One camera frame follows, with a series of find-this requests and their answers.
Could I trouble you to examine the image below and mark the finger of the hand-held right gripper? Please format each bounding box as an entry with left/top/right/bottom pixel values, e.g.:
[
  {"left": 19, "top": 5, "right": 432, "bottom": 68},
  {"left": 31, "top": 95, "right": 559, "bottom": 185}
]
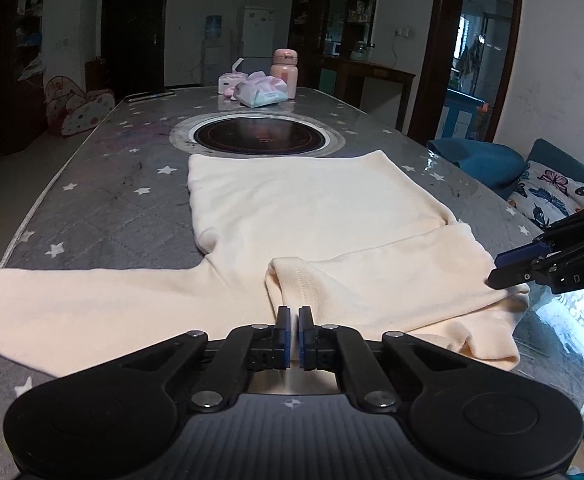
[
  {"left": 494, "top": 240, "right": 553, "bottom": 270},
  {"left": 487, "top": 256, "right": 562, "bottom": 292}
]

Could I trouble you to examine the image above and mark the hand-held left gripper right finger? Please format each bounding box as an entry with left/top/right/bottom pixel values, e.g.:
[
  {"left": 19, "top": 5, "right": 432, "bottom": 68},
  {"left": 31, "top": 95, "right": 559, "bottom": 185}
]
[{"left": 298, "top": 306, "right": 475, "bottom": 413}]

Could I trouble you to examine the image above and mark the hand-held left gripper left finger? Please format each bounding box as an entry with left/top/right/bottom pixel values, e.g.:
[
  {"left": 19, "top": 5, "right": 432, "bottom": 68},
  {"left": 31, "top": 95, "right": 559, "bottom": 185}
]
[{"left": 109, "top": 306, "right": 293, "bottom": 413}]

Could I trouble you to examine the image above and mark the cream long-sleeve shirt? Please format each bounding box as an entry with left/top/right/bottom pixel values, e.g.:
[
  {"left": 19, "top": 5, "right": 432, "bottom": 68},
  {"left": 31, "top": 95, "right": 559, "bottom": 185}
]
[{"left": 0, "top": 150, "right": 530, "bottom": 393}]

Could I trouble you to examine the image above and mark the butterfly print cushion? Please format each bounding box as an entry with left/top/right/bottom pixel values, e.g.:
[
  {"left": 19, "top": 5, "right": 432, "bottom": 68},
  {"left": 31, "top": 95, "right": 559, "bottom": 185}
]
[{"left": 507, "top": 160, "right": 584, "bottom": 231}]

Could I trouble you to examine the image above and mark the blue sofa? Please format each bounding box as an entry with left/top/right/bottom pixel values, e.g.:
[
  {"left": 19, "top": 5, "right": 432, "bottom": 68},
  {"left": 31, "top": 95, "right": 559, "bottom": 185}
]
[{"left": 426, "top": 137, "right": 584, "bottom": 241}]

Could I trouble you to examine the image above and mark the blue painted cabinet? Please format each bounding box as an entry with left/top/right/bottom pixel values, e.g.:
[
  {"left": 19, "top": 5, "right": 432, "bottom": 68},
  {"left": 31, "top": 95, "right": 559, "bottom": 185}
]
[{"left": 442, "top": 87, "right": 493, "bottom": 142}]

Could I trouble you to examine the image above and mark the round black induction cooktop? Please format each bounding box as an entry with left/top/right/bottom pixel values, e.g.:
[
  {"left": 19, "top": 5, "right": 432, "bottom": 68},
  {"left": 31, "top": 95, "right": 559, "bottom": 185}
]
[{"left": 169, "top": 111, "right": 347, "bottom": 158}]

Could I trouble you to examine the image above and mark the dark wooden side table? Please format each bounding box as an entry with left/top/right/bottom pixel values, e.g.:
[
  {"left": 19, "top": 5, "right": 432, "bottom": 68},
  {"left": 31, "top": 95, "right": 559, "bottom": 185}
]
[{"left": 317, "top": 55, "right": 417, "bottom": 131}]

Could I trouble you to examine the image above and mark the grey star-print table cover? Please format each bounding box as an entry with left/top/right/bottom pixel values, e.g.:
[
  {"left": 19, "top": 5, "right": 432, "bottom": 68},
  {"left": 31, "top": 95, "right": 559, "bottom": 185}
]
[{"left": 0, "top": 85, "right": 584, "bottom": 461}]

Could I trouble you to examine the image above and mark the pastel wet wipes pack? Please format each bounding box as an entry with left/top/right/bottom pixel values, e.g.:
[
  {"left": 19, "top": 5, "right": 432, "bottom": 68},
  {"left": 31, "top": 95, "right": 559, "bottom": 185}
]
[{"left": 234, "top": 71, "right": 289, "bottom": 109}]

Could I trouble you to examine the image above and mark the white tissue pack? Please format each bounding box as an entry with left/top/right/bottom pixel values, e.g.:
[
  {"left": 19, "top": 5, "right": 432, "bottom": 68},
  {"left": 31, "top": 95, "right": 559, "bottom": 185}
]
[{"left": 218, "top": 58, "right": 253, "bottom": 97}]

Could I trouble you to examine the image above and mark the pink insulated bottle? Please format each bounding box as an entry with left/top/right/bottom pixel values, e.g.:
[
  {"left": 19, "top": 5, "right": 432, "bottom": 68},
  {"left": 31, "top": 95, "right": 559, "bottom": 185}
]
[{"left": 270, "top": 48, "right": 299, "bottom": 101}]

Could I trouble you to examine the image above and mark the black smartphone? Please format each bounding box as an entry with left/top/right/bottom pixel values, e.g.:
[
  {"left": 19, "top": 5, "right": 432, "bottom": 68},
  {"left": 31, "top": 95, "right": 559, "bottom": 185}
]
[{"left": 123, "top": 90, "right": 175, "bottom": 103}]

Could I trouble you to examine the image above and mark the water dispenser with blue jug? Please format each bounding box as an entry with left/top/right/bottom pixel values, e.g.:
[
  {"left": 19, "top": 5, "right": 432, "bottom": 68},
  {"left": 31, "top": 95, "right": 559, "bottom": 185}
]
[{"left": 202, "top": 14, "right": 224, "bottom": 87}]

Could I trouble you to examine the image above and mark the white refrigerator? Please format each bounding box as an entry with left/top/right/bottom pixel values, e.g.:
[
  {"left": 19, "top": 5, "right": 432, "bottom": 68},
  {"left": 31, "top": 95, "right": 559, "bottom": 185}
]
[{"left": 242, "top": 6, "right": 278, "bottom": 76}]

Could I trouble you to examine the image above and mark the dark wooden glass cabinet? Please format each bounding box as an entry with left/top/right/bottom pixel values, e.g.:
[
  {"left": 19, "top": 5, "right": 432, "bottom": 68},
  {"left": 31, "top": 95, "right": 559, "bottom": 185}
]
[{"left": 288, "top": 0, "right": 380, "bottom": 91}]

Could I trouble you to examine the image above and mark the pink patterned play tent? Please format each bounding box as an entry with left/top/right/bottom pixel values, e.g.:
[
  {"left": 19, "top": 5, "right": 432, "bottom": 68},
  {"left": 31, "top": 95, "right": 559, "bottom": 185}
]
[{"left": 44, "top": 75, "right": 117, "bottom": 137}]

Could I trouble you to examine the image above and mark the dark wooden door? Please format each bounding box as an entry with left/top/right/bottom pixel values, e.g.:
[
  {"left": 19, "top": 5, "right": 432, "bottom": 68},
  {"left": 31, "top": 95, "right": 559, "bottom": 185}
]
[{"left": 101, "top": 0, "right": 169, "bottom": 101}]

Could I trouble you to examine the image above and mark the dark wooden shelf unit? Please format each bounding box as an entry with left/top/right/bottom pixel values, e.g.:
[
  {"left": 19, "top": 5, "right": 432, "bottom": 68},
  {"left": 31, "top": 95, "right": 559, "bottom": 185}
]
[{"left": 0, "top": 0, "right": 48, "bottom": 156}]

